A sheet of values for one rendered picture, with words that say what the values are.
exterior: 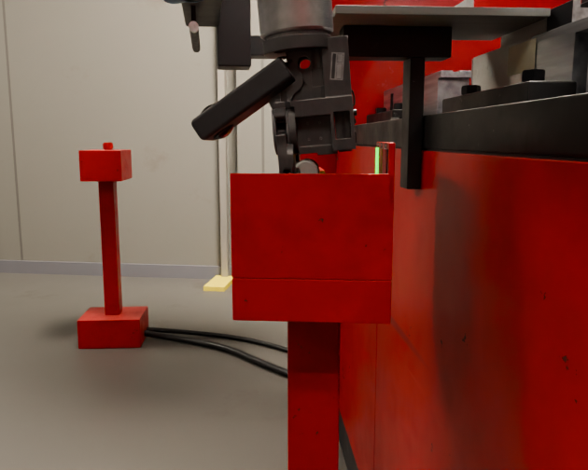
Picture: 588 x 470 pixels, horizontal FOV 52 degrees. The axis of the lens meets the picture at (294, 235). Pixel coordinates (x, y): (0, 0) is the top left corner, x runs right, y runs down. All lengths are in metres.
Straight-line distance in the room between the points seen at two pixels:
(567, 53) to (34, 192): 3.61
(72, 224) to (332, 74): 3.44
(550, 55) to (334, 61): 0.29
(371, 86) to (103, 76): 2.39
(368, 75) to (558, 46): 0.99
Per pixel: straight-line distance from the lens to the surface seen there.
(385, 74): 1.73
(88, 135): 3.88
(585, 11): 0.80
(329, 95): 0.61
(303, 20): 0.61
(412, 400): 0.93
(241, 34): 2.25
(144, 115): 3.73
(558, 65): 0.77
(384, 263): 0.60
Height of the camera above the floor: 0.84
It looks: 9 degrees down
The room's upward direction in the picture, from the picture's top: straight up
